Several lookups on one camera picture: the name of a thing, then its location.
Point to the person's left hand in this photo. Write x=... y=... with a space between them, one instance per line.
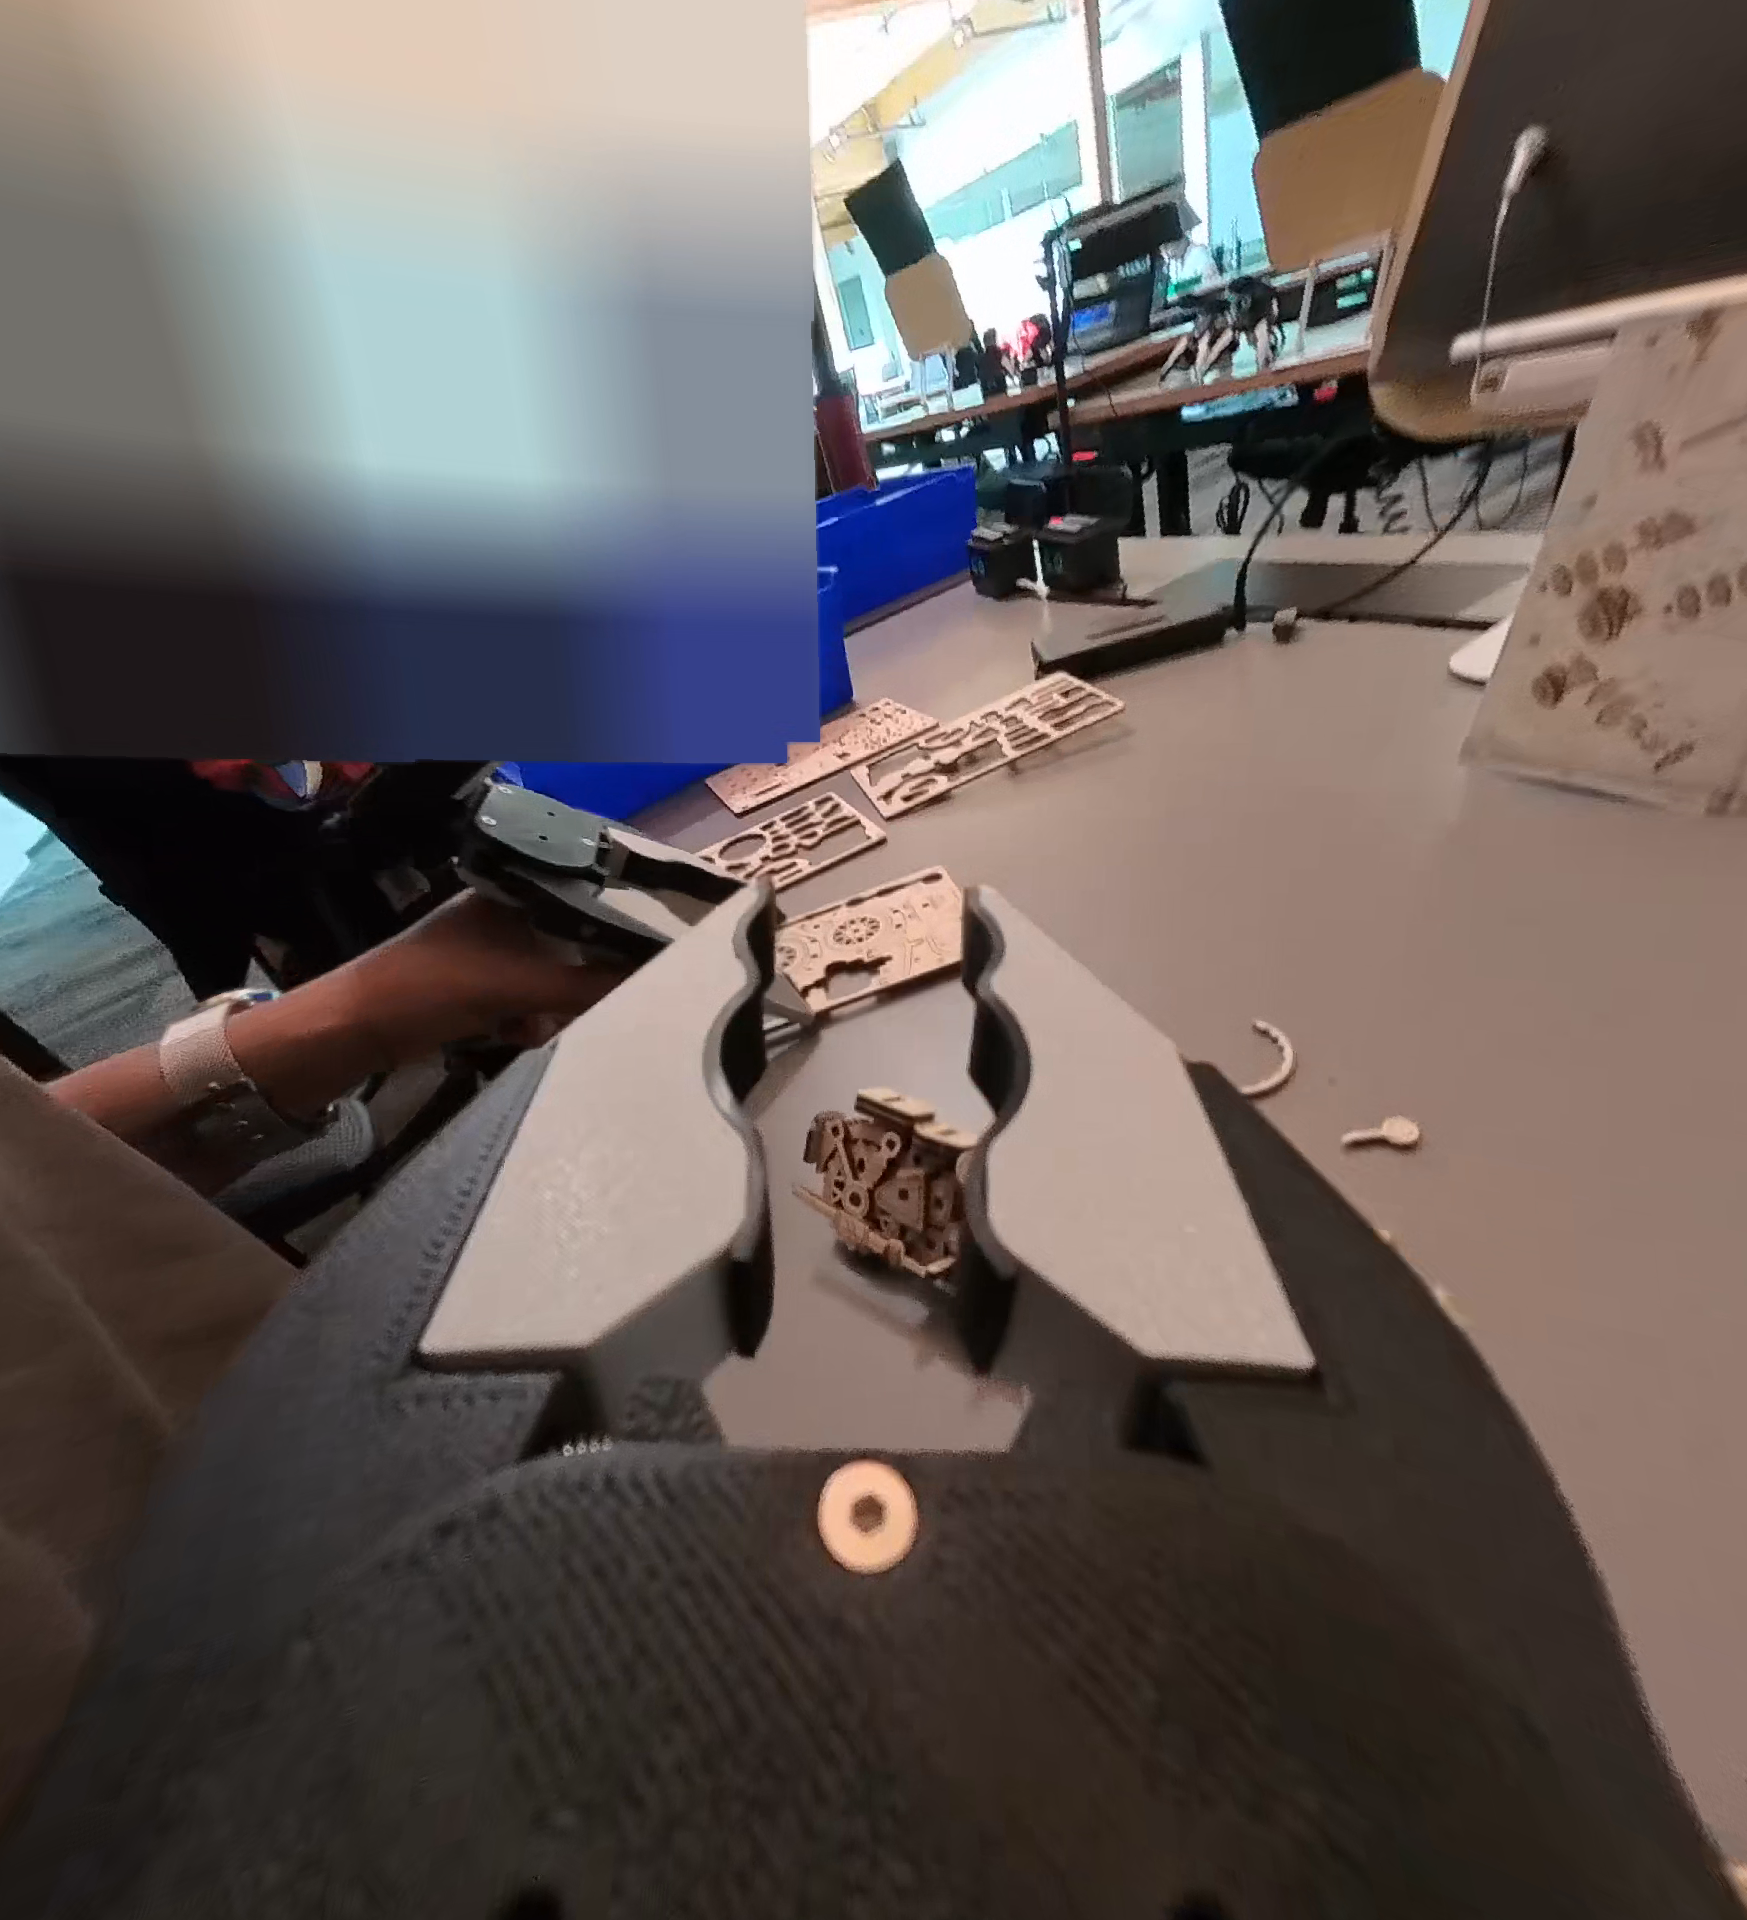
x=480 y=974

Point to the wooden background table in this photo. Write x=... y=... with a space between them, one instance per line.
x=1112 y=382

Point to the wooden puzzle sheet with wheels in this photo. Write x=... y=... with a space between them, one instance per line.
x=874 y=983

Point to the black and tan hanging panel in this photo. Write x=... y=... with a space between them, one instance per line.
x=894 y=229
x=1327 y=79

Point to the white wristwatch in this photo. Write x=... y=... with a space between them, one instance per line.
x=208 y=1052

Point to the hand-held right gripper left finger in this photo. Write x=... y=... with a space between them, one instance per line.
x=586 y=1201

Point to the person's left forearm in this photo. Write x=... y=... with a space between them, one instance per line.
x=339 y=1021

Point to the grey desk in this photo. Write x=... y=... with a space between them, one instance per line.
x=1413 y=974

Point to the small wooden key piece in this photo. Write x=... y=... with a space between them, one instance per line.
x=1400 y=1133

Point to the black flat power box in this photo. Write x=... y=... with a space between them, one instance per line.
x=1112 y=638

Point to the printed instruction booklet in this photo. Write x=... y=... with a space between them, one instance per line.
x=1635 y=603

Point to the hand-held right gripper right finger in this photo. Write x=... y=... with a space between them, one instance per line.
x=1145 y=1201

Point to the blue plastic bin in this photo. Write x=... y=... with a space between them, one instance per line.
x=898 y=537
x=634 y=786

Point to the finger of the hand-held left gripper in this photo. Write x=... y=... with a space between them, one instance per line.
x=668 y=895

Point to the wooden puzzle frame sheet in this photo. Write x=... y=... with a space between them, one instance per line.
x=711 y=862
x=894 y=797
x=816 y=762

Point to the toothed wooden arc piece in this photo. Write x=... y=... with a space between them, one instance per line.
x=1283 y=1073

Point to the wooden model assembly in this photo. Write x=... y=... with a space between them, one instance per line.
x=888 y=1188

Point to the black battery charger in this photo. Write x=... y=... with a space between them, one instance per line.
x=1080 y=560
x=1000 y=566

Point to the white monitor stand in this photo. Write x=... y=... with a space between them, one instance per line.
x=1413 y=594

